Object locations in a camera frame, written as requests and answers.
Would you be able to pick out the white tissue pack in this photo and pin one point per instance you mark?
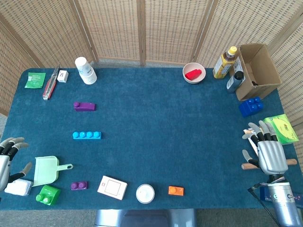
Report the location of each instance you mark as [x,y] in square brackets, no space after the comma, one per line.
[17,188]

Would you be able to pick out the dark grey bottle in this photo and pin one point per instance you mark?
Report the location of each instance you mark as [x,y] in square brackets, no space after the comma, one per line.
[233,84]

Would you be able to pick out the beige bowl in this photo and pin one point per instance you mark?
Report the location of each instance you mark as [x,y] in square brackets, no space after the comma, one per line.
[190,66]

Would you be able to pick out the white box with red print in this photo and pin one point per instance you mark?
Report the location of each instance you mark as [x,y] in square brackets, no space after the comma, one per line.
[112,188]

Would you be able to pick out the orange sloped toy block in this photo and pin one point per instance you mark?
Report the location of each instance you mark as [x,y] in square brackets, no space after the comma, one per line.
[176,191]

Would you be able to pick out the wooden rolling pin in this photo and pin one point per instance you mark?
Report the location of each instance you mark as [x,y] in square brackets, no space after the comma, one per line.
[247,166]

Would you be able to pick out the woven wooden folding screen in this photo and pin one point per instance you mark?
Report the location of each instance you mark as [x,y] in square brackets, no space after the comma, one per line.
[113,28]

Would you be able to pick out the dark blue four-stud block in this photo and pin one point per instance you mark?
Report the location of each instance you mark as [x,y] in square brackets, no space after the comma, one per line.
[251,107]

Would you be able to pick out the stack of white paper cups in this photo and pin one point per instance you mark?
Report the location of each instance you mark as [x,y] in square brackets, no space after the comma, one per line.
[86,71]

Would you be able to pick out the yellow-green tissue pack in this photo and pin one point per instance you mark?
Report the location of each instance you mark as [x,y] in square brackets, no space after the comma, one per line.
[285,131]

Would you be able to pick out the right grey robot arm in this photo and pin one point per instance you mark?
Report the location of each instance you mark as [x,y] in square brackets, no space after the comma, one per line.
[282,203]

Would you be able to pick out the purple sloped toy block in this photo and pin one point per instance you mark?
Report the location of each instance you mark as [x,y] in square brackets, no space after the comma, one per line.
[86,107]

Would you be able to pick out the green flat packet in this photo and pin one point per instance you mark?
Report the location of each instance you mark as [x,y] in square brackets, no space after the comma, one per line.
[35,80]

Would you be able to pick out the open cardboard box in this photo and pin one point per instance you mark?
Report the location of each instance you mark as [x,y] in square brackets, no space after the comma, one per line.
[259,71]

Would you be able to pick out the blue felt table cover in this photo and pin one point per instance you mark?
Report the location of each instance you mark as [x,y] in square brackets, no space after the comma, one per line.
[151,142]

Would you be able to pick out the small black object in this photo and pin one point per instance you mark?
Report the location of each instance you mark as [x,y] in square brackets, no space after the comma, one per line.
[255,83]

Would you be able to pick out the yellow tea bottle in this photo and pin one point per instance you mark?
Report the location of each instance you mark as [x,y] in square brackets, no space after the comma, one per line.
[223,66]

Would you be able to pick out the red and grey utility knife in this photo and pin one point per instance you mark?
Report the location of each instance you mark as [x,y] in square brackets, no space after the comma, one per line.
[50,86]

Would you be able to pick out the mint green dustpan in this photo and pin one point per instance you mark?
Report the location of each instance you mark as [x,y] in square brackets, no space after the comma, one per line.
[46,171]

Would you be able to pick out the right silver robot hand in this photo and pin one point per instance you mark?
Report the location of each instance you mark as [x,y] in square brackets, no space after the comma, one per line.
[272,156]

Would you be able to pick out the light blue four-stud block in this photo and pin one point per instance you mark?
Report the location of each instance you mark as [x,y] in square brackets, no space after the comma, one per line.
[87,135]

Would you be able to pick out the small purple two-stud block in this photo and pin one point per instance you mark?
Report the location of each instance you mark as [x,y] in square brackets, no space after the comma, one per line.
[79,185]

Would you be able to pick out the small white box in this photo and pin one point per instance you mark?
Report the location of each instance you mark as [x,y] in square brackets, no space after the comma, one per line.
[62,76]

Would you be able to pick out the green sloped toy block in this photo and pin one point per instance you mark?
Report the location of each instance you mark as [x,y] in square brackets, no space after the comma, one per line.
[49,194]

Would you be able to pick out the dark blue printed box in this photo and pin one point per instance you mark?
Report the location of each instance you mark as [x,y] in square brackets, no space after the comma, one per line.
[264,195]

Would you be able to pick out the orange and white carton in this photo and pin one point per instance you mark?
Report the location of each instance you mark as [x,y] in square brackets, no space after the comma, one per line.
[252,145]

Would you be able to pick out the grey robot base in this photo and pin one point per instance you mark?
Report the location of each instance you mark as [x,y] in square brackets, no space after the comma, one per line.
[144,218]

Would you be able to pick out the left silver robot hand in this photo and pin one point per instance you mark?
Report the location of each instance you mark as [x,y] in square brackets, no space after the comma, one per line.
[4,165]

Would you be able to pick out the red toy block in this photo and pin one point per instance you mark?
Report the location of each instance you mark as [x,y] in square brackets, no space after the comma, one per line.
[193,74]

